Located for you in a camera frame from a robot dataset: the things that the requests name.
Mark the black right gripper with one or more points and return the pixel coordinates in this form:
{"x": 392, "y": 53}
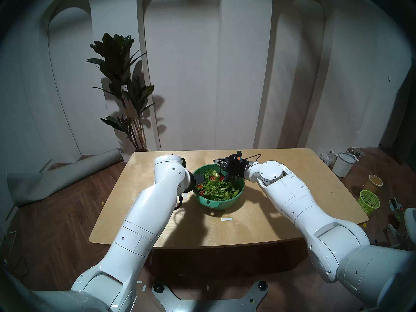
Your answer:
{"x": 239, "y": 170}

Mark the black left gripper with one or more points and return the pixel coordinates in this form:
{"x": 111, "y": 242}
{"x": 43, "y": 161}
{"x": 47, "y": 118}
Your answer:
{"x": 191, "y": 183}

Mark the chopped lettuce tomato salad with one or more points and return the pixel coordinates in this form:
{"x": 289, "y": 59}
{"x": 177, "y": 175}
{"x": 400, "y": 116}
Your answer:
{"x": 216, "y": 188}

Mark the green salad bowl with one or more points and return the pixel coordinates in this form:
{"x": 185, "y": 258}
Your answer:
{"x": 221, "y": 204}

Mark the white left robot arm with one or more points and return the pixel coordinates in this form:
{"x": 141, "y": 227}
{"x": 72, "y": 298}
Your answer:
{"x": 146, "y": 217}

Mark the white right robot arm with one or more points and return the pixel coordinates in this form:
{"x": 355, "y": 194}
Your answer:
{"x": 308, "y": 210}

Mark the crumpled plastic trash pile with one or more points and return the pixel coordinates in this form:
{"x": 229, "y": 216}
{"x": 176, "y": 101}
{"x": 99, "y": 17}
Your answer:
{"x": 326, "y": 158}

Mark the black base knob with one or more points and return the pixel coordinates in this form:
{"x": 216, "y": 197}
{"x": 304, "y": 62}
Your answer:
{"x": 158, "y": 288}
{"x": 262, "y": 285}

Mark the white plant label tag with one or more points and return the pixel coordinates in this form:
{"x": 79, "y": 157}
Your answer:
{"x": 123, "y": 88}

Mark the white bucket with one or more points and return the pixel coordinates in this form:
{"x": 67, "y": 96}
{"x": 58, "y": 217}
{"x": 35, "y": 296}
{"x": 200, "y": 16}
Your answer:
{"x": 343, "y": 166}

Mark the small floor clutter pile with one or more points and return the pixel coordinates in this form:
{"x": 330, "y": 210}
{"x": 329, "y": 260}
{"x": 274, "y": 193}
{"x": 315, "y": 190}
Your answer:
{"x": 356, "y": 152}

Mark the rolled grey floor mat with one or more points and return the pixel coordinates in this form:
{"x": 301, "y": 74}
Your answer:
{"x": 65, "y": 175}

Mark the tall dark potted plant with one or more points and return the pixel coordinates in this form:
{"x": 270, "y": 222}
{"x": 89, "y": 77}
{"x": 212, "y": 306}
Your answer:
{"x": 117, "y": 61}

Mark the green mesh basket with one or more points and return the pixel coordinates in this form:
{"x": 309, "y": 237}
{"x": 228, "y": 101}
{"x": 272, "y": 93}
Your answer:
{"x": 369, "y": 202}

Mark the tan paper bin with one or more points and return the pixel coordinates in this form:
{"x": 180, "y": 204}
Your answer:
{"x": 373, "y": 184}

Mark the green white floor tools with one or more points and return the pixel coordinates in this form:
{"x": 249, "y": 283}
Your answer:
{"x": 396, "y": 209}

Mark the white chair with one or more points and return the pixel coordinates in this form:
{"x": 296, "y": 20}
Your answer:
{"x": 410, "y": 220}

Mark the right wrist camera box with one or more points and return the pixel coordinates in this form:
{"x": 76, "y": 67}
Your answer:
{"x": 238, "y": 159}

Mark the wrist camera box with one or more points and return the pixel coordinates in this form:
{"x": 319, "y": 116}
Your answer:
{"x": 238, "y": 159}
{"x": 183, "y": 162}

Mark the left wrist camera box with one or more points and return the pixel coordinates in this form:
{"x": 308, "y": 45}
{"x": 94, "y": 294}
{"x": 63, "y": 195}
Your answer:
{"x": 183, "y": 162}

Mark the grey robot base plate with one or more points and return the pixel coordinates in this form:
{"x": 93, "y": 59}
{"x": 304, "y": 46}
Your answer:
{"x": 208, "y": 303}

